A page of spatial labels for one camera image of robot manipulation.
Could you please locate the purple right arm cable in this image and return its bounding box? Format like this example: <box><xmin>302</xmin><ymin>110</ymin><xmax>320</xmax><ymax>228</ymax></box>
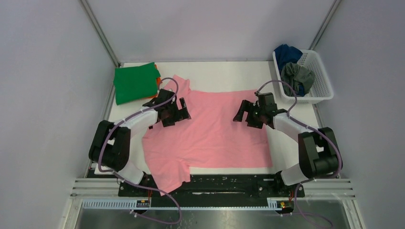
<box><xmin>255</xmin><ymin>80</ymin><xmax>343</xmax><ymax>228</ymax></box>

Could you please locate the grey t shirt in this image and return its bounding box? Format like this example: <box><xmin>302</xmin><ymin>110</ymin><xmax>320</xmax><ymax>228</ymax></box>
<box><xmin>280</xmin><ymin>62</ymin><xmax>315</xmax><ymax>97</ymax></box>

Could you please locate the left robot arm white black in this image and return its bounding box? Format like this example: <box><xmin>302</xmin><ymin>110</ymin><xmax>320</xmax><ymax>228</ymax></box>
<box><xmin>88</xmin><ymin>89</ymin><xmax>191</xmax><ymax>185</ymax></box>

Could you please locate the white plastic laundry basket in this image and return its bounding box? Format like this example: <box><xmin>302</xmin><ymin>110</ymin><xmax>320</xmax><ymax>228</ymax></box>
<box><xmin>273</xmin><ymin>50</ymin><xmax>334</xmax><ymax>104</ymax></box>

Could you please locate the dark blue t shirt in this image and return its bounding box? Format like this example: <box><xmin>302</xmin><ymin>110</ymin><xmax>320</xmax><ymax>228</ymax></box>
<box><xmin>274</xmin><ymin>44</ymin><xmax>303</xmax><ymax>71</ymax></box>

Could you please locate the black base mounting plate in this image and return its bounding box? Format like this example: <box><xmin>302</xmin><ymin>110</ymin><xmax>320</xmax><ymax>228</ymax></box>
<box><xmin>118</xmin><ymin>174</ymin><xmax>305</xmax><ymax>208</ymax></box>

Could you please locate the green folded t shirt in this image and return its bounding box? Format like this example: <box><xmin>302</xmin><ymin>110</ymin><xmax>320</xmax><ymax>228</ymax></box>
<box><xmin>113</xmin><ymin>62</ymin><xmax>159</xmax><ymax>105</ymax></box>

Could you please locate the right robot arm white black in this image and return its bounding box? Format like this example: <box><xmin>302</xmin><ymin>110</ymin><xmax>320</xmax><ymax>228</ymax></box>
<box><xmin>233</xmin><ymin>92</ymin><xmax>342</xmax><ymax>187</ymax></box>

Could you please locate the orange folded t shirt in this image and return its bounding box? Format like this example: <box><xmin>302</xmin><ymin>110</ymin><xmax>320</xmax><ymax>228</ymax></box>
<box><xmin>149</xmin><ymin>64</ymin><xmax>161</xmax><ymax>98</ymax></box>

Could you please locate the pink t shirt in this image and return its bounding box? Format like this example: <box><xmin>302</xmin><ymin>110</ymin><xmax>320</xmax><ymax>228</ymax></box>
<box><xmin>142</xmin><ymin>75</ymin><xmax>273</xmax><ymax>193</ymax></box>

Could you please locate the aluminium frame rail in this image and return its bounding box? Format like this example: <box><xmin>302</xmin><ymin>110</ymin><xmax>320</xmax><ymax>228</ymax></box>
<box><xmin>71</xmin><ymin>178</ymin><xmax>355</xmax><ymax>210</ymax></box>

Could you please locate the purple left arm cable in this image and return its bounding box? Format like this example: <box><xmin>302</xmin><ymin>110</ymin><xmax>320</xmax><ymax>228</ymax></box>
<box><xmin>97</xmin><ymin>77</ymin><xmax>183</xmax><ymax>225</ymax></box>

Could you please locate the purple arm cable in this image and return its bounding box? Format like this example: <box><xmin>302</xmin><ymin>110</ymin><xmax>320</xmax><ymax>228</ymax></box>
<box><xmin>255</xmin><ymin>80</ymin><xmax>343</xmax><ymax>228</ymax></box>
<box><xmin>97</xmin><ymin>77</ymin><xmax>183</xmax><ymax>225</ymax></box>

